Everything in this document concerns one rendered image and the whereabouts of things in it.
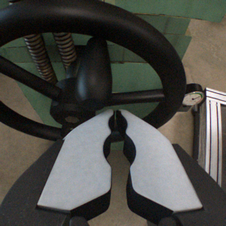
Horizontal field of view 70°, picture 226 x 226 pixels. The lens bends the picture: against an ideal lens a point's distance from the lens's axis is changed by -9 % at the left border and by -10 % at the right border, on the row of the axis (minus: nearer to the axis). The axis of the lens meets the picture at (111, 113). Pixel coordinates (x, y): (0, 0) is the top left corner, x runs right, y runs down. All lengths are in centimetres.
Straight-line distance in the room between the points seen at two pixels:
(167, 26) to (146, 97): 19
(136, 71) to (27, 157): 88
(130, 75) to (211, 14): 23
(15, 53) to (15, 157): 82
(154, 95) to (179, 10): 19
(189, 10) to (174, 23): 4
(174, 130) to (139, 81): 74
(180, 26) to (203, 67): 126
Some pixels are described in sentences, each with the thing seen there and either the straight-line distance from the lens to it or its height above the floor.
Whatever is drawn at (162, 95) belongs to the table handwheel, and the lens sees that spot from 22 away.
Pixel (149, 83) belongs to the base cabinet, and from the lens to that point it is 50.
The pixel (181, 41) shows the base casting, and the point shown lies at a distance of 41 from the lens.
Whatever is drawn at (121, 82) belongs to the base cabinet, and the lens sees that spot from 49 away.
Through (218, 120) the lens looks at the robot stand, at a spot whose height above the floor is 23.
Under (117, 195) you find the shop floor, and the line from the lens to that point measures 102.
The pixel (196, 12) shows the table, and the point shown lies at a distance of 38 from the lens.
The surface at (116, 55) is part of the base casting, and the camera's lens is 41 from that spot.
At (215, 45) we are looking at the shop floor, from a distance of 195.
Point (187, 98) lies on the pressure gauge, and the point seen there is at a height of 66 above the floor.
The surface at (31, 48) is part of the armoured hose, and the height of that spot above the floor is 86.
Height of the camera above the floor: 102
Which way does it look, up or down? 62 degrees down
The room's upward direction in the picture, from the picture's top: 4 degrees clockwise
